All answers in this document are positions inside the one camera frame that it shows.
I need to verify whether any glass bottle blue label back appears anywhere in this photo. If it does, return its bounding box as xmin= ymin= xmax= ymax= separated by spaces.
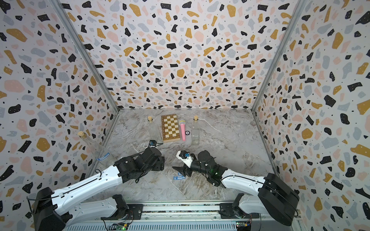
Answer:
xmin=147 ymin=116 xmax=163 ymax=143

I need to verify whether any glass bottle blue label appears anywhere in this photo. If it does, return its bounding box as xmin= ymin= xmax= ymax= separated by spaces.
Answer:
xmin=78 ymin=131 xmax=118 ymax=169
xmin=147 ymin=116 xmax=163 ymax=143

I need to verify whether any clear glass bottle with cork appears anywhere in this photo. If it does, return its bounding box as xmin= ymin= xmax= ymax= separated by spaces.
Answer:
xmin=191 ymin=116 xmax=200 ymax=145

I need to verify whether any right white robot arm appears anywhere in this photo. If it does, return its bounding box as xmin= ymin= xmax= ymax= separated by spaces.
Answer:
xmin=174 ymin=150 xmax=299 ymax=226

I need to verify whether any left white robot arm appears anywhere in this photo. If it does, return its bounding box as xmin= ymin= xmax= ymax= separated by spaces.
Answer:
xmin=32 ymin=147 xmax=165 ymax=231

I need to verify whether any wooden chessboard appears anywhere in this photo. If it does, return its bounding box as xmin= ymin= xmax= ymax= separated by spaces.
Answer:
xmin=161 ymin=114 xmax=181 ymax=142

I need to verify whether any pink toy microphone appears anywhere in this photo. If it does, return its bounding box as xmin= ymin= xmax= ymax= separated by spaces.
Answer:
xmin=178 ymin=119 xmax=186 ymax=141

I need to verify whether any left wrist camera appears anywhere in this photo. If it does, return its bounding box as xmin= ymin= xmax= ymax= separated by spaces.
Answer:
xmin=148 ymin=140 xmax=158 ymax=147

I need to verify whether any left metal corner post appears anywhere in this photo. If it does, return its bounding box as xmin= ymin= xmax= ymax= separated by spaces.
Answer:
xmin=50 ymin=1 xmax=119 ymax=113

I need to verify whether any metal corner post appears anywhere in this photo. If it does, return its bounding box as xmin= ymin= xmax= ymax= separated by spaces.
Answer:
xmin=251 ymin=0 xmax=307 ymax=112
xmin=50 ymin=1 xmax=119 ymax=113

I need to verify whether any right metal corner post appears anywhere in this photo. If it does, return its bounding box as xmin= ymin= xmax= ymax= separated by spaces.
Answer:
xmin=251 ymin=0 xmax=307 ymax=112

